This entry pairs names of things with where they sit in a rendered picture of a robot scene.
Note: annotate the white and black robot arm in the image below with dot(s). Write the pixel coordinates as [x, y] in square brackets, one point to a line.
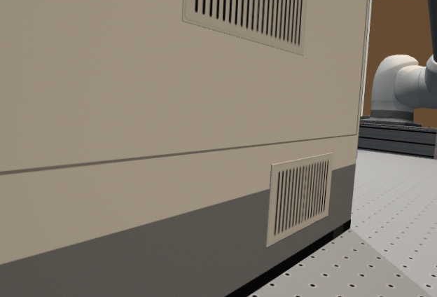
[401, 85]

